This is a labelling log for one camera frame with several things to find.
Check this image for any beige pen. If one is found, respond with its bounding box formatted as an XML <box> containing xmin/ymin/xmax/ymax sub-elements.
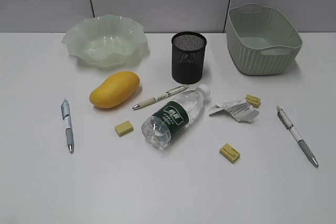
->
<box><xmin>132</xmin><ymin>85</ymin><xmax>189</xmax><ymax>110</ymax></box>

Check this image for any clear water bottle green label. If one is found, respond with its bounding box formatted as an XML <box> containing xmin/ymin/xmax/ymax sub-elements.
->
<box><xmin>141</xmin><ymin>84</ymin><xmax>211</xmax><ymax>149</ymax></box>

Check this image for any yellow mango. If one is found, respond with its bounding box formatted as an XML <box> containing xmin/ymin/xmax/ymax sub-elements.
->
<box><xmin>89</xmin><ymin>71</ymin><xmax>140</xmax><ymax>109</ymax></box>

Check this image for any white waste paper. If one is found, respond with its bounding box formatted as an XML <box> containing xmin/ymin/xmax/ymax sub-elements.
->
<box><xmin>208</xmin><ymin>99</ymin><xmax>259</xmax><ymax>122</ymax></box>

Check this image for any blue grey pen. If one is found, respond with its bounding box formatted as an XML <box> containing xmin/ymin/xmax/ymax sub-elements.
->
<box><xmin>61</xmin><ymin>99</ymin><xmax>74</xmax><ymax>153</ymax></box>

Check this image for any white grey pen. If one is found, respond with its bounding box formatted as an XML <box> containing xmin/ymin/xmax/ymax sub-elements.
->
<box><xmin>276</xmin><ymin>106</ymin><xmax>319</xmax><ymax>168</ymax></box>

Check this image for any yellow eraser left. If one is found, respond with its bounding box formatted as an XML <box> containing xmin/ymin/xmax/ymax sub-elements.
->
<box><xmin>114</xmin><ymin>120</ymin><xmax>134</xmax><ymax>137</ymax></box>

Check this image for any black mesh pen holder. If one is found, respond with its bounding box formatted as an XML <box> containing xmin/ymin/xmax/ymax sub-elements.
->
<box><xmin>171</xmin><ymin>31</ymin><xmax>207</xmax><ymax>84</ymax></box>

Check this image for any translucent green wavy plate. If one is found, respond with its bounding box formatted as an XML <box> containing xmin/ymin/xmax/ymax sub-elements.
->
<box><xmin>62</xmin><ymin>14</ymin><xmax>150</xmax><ymax>70</ymax></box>

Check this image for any yellow eraser right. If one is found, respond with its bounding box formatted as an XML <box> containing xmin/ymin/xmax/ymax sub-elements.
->
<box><xmin>246</xmin><ymin>94</ymin><xmax>261</xmax><ymax>108</ymax></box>

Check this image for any pale green plastic basket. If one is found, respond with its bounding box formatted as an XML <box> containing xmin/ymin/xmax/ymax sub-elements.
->
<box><xmin>226</xmin><ymin>3</ymin><xmax>302</xmax><ymax>76</ymax></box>

